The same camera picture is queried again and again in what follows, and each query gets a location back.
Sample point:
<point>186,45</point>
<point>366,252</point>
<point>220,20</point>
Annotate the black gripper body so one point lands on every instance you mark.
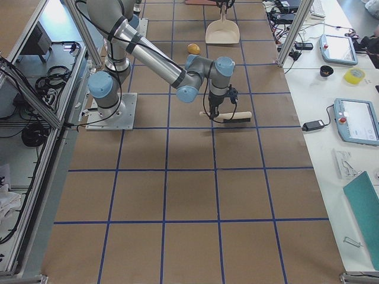
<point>214,102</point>
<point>222,3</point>

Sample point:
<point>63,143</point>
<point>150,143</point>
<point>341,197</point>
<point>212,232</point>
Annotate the beige hand brush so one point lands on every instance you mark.
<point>233,117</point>

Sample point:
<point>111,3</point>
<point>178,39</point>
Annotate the beige dustpan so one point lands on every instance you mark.
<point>222,31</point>

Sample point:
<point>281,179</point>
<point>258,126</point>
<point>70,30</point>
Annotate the orange yellow potato toy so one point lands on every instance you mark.
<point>193,49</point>

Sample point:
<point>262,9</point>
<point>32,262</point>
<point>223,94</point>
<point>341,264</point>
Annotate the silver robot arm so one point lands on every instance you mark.
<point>115,21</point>

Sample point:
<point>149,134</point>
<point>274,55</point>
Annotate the black remote device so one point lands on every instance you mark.
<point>303,46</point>

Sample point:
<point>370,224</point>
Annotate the white keyboard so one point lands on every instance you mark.
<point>316,10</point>

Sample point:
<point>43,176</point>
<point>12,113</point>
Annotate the black power adapter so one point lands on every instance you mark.
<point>313,125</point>

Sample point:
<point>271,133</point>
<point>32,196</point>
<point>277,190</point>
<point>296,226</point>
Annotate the far teach pendant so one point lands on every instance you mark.
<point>338,49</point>

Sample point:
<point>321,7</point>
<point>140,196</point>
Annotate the teach pendant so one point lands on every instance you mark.
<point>356,121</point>
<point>338,49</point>

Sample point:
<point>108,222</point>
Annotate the near teach pendant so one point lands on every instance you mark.
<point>356,121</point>

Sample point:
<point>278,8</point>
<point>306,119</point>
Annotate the yellow tape roll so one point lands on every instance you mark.
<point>354,75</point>

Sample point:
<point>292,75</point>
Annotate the clear plastic packet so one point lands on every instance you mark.
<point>345,167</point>

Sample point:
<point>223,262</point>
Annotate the teal folder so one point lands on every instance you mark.
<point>363,201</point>

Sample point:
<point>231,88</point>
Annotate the metal allen key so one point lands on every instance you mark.
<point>352,242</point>

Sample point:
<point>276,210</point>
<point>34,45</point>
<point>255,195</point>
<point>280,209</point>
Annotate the black electronics box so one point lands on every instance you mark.
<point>38,43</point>

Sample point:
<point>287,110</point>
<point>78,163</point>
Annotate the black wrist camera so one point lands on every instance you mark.
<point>232,94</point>

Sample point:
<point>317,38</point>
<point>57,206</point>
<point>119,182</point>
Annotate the aluminium frame post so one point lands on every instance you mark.
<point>299,19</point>

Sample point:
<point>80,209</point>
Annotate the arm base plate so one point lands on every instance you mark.
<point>123,119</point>
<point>142,27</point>

